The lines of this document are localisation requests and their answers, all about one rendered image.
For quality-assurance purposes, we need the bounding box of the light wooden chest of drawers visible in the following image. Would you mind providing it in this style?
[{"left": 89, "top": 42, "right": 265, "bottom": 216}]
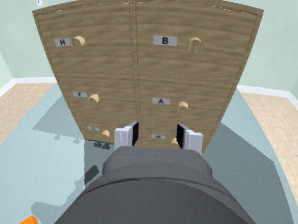
[{"left": 32, "top": 0, "right": 264, "bottom": 154}]

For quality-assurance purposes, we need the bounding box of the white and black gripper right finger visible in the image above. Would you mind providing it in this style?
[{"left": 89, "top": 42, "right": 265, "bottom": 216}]
[{"left": 176, "top": 124, "right": 203, "bottom": 155}]

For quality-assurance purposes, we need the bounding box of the orange rectangular block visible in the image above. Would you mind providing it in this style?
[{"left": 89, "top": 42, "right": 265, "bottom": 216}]
[{"left": 19, "top": 216, "right": 38, "bottom": 224}]

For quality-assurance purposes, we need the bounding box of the wooden drawer front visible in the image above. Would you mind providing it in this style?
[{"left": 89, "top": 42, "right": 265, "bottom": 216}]
[
  {"left": 141, "top": 120, "right": 213, "bottom": 152},
  {"left": 139, "top": 74, "right": 233, "bottom": 125},
  {"left": 37, "top": 2, "right": 133, "bottom": 70},
  {"left": 136, "top": 2, "right": 257, "bottom": 80},
  {"left": 74, "top": 112, "right": 137, "bottom": 142},
  {"left": 56, "top": 72, "right": 137, "bottom": 117}
]

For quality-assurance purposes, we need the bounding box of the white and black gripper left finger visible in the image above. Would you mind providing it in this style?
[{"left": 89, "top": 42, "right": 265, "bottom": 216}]
[{"left": 114, "top": 122, "right": 139, "bottom": 151}]

